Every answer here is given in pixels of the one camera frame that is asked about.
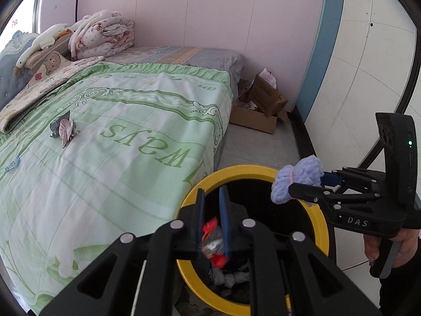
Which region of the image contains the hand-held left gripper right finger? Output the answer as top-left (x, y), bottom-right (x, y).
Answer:
top-left (219, 185), bottom-right (384, 316)

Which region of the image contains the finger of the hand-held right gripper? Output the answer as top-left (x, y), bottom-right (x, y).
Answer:
top-left (320, 167), bottom-right (387, 193)
top-left (288, 182), bottom-right (382, 209)

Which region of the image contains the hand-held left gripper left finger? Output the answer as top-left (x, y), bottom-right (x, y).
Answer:
top-left (39, 187), bottom-right (206, 316)

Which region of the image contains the purple yarn bow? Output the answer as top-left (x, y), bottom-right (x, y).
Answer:
top-left (270, 156), bottom-right (324, 205)

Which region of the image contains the red snack wrapper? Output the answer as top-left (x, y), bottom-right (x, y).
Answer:
top-left (201, 217), bottom-right (231, 268)

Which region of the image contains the black yellow-rimmed trash bin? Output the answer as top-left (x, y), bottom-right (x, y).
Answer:
top-left (176, 165), bottom-right (338, 316)

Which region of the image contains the person's right forearm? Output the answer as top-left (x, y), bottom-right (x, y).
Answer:
top-left (378, 261), bottom-right (421, 316)

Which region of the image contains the person's right hand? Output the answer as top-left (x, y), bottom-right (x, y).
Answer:
top-left (363, 228), bottom-right (421, 269)

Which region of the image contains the green patterned bedspread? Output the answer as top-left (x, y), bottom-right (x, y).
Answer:
top-left (0, 62), bottom-right (234, 315)

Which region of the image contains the large open cardboard box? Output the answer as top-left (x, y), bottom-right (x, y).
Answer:
top-left (229, 78), bottom-right (290, 135)

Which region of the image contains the small brown cardboard carton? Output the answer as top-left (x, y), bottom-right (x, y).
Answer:
top-left (247, 74), bottom-right (289, 117)

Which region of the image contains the crumpled white paper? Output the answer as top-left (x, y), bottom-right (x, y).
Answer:
top-left (259, 68), bottom-right (277, 88)

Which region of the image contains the pale pink cloth hair bow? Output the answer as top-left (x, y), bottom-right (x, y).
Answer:
top-left (59, 118), bottom-right (81, 149)

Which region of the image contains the striped bed sheet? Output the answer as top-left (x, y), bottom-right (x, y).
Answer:
top-left (105, 45), bottom-right (245, 106)

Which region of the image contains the pink floral folded quilt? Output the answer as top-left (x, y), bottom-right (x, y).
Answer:
top-left (68, 10), bottom-right (135, 60)

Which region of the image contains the folded bear print quilt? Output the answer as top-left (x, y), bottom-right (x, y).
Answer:
top-left (0, 51), bottom-right (105, 135)

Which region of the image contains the brown pillow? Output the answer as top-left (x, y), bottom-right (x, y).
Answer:
top-left (24, 36), bottom-right (71, 70)

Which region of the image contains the white goose plush toy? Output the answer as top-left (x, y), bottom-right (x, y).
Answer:
top-left (14, 23), bottom-right (73, 75)

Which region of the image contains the grey tufted bed headboard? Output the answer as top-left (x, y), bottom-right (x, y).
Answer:
top-left (0, 30), bottom-right (40, 112)

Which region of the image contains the bright window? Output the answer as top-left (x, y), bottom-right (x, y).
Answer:
top-left (0, 0), bottom-right (42, 38)

